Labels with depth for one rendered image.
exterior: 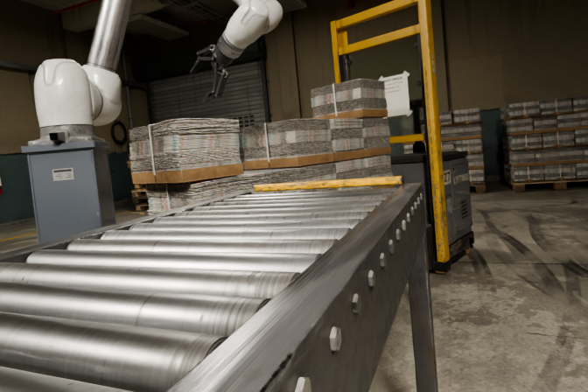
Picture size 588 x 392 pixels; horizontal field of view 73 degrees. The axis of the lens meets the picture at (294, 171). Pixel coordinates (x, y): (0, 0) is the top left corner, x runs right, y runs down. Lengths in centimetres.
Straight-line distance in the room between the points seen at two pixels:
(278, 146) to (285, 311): 168
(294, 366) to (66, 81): 130
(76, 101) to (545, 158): 612
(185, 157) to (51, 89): 46
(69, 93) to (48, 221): 40
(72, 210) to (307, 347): 121
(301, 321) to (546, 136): 646
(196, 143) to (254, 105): 783
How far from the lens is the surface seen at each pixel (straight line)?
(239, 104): 949
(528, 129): 664
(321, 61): 885
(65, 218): 143
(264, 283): 38
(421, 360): 117
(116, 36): 167
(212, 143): 155
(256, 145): 205
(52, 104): 144
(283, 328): 28
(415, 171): 297
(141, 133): 171
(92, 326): 34
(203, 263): 49
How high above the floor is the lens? 91
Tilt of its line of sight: 3 degrees down
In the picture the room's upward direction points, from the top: 5 degrees counter-clockwise
